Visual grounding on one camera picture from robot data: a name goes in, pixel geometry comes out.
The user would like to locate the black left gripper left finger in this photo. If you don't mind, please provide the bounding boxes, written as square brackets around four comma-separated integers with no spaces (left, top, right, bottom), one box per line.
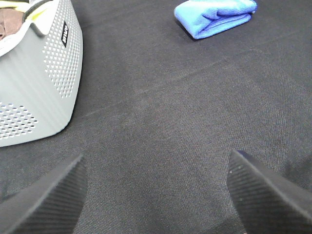
[0,155,87,234]

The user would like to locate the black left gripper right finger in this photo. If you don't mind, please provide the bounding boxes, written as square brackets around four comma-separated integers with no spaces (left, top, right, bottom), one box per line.
[227,151,312,234]

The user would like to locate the blue microfiber towel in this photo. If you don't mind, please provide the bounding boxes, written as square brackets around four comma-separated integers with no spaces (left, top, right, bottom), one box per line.
[174,0,257,39]

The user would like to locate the grey perforated laundry basket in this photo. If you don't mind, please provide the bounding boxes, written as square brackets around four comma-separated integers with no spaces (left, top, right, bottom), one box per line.
[0,0,83,147]

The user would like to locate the clothes pile in basket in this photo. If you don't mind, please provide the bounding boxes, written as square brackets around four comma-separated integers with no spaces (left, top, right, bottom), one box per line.
[0,0,48,54]

